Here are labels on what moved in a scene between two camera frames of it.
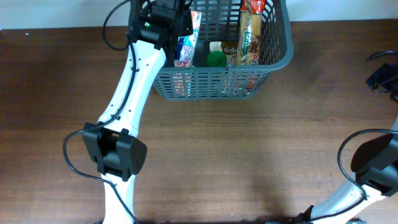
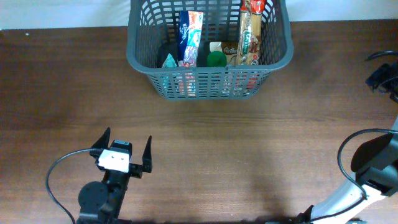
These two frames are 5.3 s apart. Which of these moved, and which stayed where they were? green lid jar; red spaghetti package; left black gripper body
Moved: left black gripper body
Stayed: green lid jar; red spaghetti package
